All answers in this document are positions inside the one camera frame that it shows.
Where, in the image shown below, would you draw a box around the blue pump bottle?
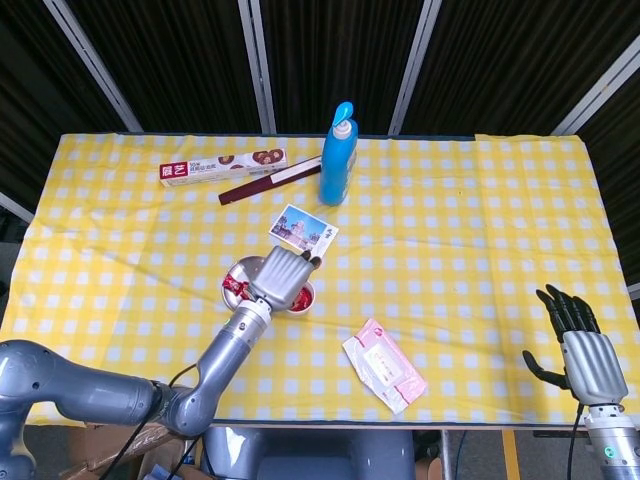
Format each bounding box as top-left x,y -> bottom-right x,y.
319,101 -> 359,207

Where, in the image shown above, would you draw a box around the brown cardboard box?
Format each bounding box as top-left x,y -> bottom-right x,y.
57,422 -> 176,480

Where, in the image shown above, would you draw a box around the round steel plate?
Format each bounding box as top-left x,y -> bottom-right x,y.
219,254 -> 271,311

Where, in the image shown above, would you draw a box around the building photo postcard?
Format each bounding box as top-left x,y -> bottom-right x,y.
268,203 -> 340,261

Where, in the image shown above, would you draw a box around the grey metal table leg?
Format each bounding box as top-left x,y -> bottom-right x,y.
439,427 -> 459,480

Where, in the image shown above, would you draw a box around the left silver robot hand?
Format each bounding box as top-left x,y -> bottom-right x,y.
239,244 -> 324,312

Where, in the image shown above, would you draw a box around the white paper cup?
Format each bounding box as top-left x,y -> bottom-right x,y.
287,279 -> 316,316

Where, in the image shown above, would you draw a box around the dark red folded fan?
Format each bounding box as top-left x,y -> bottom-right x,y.
217,155 -> 324,206

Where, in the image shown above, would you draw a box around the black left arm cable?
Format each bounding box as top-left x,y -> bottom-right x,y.
104,363 -> 201,480

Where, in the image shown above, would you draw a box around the yellow white checkered tablecloth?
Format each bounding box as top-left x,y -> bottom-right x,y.
0,130 -> 632,426

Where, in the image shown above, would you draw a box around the white partition post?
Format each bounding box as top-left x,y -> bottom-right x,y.
237,0 -> 278,135
42,0 -> 146,134
0,192 -> 36,224
552,37 -> 640,136
387,0 -> 444,136

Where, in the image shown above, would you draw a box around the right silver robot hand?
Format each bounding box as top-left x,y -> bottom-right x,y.
522,283 -> 629,405

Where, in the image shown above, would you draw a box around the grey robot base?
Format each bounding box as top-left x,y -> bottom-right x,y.
202,424 -> 416,480

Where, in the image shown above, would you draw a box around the pink wet wipes pack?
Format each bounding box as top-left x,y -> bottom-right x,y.
341,317 -> 429,415

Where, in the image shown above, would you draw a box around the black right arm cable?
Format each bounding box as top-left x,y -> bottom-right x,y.
564,402 -> 589,480

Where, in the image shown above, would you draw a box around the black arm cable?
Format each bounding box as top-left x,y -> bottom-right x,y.
104,363 -> 201,480
564,402 -> 589,480

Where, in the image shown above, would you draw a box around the black partition panel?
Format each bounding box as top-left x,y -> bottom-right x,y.
0,0 -> 126,216
64,0 -> 264,134
574,84 -> 640,301
259,0 -> 426,135
404,0 -> 640,136

